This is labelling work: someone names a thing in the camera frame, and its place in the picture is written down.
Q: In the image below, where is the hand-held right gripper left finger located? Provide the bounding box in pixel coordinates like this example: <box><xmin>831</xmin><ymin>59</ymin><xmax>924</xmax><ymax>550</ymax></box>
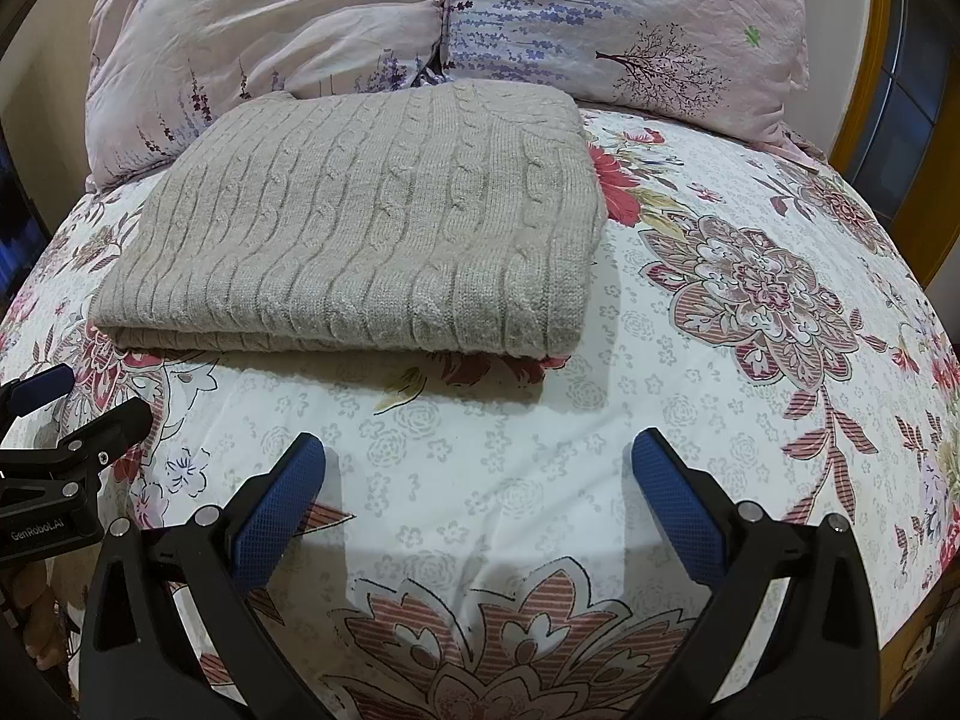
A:
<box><xmin>79</xmin><ymin>431</ymin><xmax>331</xmax><ymax>720</ymax></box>

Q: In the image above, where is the white floral bed sheet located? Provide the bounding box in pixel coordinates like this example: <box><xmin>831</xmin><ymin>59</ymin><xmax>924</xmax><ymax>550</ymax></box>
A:
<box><xmin>0</xmin><ymin>109</ymin><xmax>960</xmax><ymax>720</ymax></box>

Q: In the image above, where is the pink tree print pillow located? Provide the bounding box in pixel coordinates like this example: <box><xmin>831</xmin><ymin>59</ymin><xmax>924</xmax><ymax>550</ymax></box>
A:
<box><xmin>439</xmin><ymin>0</ymin><xmax>830</xmax><ymax>166</ymax></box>

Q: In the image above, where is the beige cable knit sweater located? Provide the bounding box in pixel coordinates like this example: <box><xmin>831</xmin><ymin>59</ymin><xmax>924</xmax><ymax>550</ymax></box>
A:
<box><xmin>90</xmin><ymin>79</ymin><xmax>608</xmax><ymax>357</ymax></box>

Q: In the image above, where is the pink lavender print pillow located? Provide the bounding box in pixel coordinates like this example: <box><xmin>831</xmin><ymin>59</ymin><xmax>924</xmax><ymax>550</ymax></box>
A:
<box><xmin>84</xmin><ymin>0</ymin><xmax>451</xmax><ymax>192</ymax></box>

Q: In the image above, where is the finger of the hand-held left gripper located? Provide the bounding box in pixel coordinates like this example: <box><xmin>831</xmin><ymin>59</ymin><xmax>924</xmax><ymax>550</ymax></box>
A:
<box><xmin>0</xmin><ymin>397</ymin><xmax>155</xmax><ymax>497</ymax></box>
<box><xmin>0</xmin><ymin>364</ymin><xmax>76</xmax><ymax>421</ymax></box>

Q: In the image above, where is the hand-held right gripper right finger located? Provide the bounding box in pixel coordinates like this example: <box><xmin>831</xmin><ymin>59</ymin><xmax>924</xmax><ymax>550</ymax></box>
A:
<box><xmin>630</xmin><ymin>427</ymin><xmax>882</xmax><ymax>720</ymax></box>

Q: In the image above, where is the yellow wooden window frame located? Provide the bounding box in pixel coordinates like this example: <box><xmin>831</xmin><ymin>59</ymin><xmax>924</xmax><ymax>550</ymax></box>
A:
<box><xmin>829</xmin><ymin>0</ymin><xmax>960</xmax><ymax>293</ymax></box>

